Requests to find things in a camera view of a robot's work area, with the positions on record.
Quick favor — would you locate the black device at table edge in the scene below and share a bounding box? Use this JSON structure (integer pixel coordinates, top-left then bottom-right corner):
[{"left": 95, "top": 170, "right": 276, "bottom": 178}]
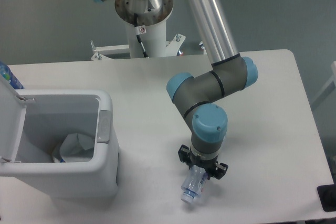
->
[{"left": 317, "top": 184, "right": 335, "bottom": 212}]

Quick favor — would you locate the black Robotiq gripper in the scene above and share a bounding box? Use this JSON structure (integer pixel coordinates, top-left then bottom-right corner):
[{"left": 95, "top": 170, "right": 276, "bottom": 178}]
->
[{"left": 178, "top": 144, "right": 228, "bottom": 180}]

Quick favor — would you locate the white middle floor bracket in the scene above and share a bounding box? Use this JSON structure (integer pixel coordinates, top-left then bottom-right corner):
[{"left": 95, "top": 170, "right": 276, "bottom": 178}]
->
[{"left": 165, "top": 34, "right": 186, "bottom": 57}]

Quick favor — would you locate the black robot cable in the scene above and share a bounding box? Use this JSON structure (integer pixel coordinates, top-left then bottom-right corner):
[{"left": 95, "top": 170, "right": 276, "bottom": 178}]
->
[{"left": 133, "top": 13, "right": 150, "bottom": 58}]

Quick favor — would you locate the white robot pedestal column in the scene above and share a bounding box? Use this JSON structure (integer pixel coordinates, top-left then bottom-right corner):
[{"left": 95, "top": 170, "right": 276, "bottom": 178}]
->
[{"left": 125, "top": 21, "right": 166, "bottom": 58}]

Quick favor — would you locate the clear crushed plastic bottle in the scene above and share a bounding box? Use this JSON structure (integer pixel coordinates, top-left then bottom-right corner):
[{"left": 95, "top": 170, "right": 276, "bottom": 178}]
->
[{"left": 181, "top": 165, "right": 208, "bottom": 204}]

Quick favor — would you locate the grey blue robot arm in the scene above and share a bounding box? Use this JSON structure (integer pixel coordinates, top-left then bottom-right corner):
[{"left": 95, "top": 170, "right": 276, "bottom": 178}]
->
[{"left": 94, "top": 0, "right": 258, "bottom": 179}]

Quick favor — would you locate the clear plastic bag wrapper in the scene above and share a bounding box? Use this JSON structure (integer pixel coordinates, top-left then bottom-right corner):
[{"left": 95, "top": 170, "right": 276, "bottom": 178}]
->
[{"left": 59, "top": 133, "right": 94, "bottom": 163}]

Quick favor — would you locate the white trash can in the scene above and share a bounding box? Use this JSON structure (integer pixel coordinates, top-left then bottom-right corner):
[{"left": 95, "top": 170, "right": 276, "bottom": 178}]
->
[{"left": 1, "top": 89, "right": 119, "bottom": 198}]

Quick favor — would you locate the blue bottle behind bin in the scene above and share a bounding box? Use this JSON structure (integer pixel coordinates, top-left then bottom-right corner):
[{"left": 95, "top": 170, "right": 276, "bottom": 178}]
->
[{"left": 0, "top": 62, "right": 24, "bottom": 89}]

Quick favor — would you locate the white trash can lid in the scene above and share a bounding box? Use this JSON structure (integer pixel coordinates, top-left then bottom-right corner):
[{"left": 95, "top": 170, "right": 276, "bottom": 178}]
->
[{"left": 1, "top": 77, "right": 26, "bottom": 163}]

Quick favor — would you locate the white left floor bracket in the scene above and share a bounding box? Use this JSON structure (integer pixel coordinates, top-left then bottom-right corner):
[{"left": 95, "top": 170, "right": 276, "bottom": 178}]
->
[{"left": 90, "top": 40, "right": 130, "bottom": 61}]

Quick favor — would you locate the white frame at right edge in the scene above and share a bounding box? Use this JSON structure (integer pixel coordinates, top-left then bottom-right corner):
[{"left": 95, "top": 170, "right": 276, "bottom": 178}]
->
[{"left": 310, "top": 61, "right": 335, "bottom": 111}]

